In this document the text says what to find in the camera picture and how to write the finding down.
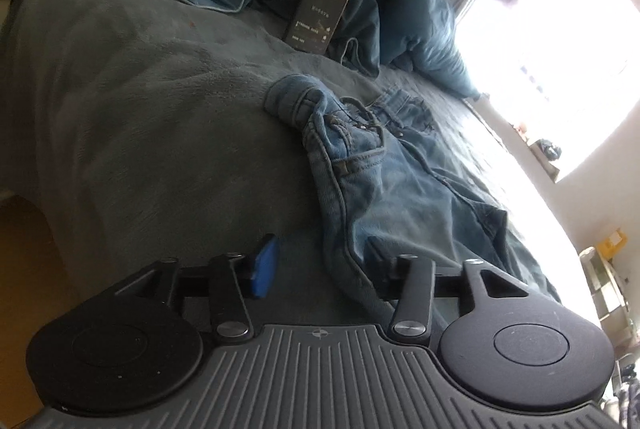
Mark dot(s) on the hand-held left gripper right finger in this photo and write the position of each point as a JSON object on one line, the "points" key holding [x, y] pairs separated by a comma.
{"points": [[415, 289]]}

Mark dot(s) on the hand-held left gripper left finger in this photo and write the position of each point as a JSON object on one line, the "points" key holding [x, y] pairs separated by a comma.
{"points": [[265, 266]]}

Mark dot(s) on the blue denim jeans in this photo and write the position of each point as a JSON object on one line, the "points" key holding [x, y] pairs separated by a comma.
{"points": [[400, 189]]}

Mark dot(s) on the white rolled bundle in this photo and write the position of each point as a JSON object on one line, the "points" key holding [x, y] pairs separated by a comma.
{"points": [[587, 258]]}

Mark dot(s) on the small wooden desk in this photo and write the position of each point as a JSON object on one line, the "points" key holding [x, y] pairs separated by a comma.
{"points": [[607, 279]]}

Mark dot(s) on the dark crumpled cloth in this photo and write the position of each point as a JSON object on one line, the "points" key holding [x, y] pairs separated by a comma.
{"points": [[549, 150]]}

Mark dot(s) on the pink pot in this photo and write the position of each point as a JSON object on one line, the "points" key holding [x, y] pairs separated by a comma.
{"points": [[522, 127]]}

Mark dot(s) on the yellow box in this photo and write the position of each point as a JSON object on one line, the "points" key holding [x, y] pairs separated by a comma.
{"points": [[614, 245]]}

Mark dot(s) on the grey fleece bed sheet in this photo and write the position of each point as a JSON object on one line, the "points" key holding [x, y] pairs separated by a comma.
{"points": [[125, 109]]}

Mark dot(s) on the black smartphone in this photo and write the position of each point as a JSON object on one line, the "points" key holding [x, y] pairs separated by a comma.
{"points": [[320, 9]]}

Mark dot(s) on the bright window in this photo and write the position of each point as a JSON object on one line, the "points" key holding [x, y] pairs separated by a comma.
{"points": [[560, 59]]}

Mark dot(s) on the blue duvet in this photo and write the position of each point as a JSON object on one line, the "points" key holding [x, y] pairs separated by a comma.
{"points": [[410, 9]]}

